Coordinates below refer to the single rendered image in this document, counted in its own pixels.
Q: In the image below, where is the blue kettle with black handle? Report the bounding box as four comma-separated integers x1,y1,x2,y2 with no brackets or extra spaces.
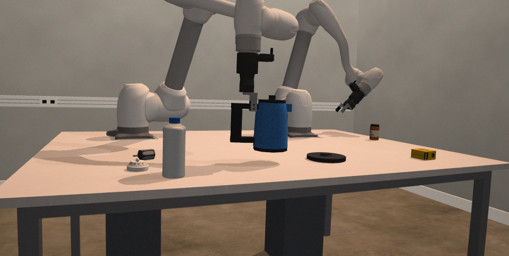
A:
230,95,292,153

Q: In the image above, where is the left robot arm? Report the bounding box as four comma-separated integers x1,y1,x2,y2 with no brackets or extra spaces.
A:
274,0,383,138

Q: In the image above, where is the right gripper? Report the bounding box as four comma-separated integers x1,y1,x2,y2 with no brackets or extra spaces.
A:
235,34,274,112

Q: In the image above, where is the brown jar with black lid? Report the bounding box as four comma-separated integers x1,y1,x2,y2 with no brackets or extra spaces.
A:
369,124,379,140

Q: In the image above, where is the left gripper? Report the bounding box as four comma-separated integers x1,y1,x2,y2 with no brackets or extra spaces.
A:
335,81,371,113

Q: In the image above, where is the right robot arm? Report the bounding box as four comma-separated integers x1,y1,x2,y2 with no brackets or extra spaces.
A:
106,0,298,139

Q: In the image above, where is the grey bottle with blue cap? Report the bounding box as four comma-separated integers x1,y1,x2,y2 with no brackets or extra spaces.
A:
162,117,186,179

